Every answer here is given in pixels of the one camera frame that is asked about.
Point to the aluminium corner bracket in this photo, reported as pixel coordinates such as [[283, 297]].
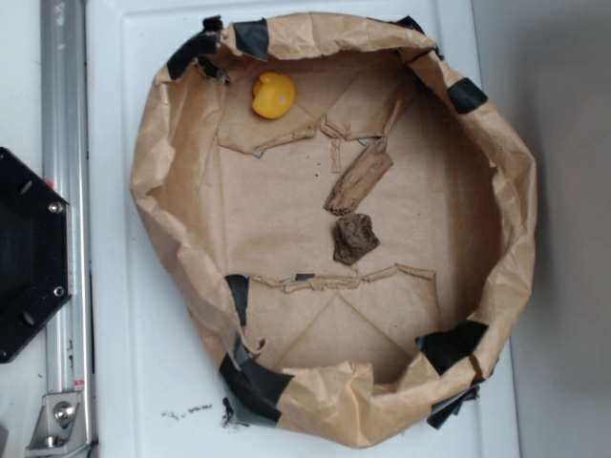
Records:
[[60, 427]]

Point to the aluminium extrusion rail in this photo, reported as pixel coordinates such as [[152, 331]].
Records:
[[69, 334]]

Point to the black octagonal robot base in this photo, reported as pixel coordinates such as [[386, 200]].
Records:
[[35, 263]]

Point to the light brown wood piece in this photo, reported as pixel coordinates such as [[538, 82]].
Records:
[[360, 178]]

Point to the brown paper bag tray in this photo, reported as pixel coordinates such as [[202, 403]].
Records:
[[234, 205]]

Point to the yellow rubber duck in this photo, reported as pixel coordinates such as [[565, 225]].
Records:
[[273, 95]]

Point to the dark brown bark chunk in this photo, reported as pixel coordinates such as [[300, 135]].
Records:
[[353, 238]]

